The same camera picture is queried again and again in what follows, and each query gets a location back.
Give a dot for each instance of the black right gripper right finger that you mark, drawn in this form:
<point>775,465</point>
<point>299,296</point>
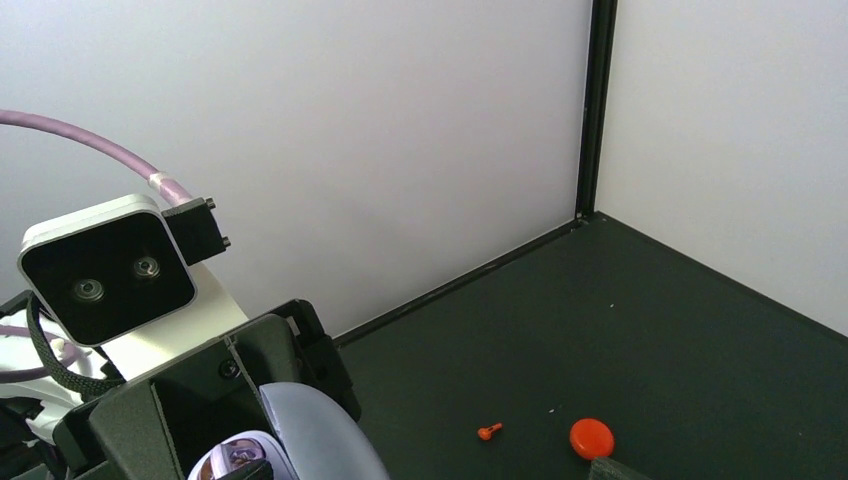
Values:
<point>605,468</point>

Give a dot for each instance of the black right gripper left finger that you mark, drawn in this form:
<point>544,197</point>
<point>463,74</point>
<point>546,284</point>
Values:
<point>254,470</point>

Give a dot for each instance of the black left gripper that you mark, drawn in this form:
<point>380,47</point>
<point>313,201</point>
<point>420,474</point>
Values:
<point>158,425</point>

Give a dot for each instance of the orange round bottle cap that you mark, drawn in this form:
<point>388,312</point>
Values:
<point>590,438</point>

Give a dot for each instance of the lavender earbud charging case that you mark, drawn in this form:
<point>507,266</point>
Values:
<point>311,437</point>

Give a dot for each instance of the purple earbud with ear hook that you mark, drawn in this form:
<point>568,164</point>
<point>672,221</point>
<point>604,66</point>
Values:
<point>229,457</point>

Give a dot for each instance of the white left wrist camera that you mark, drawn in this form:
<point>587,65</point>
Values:
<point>130,278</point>

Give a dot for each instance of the black left rear frame post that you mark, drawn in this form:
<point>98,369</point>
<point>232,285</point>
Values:
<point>599,59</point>

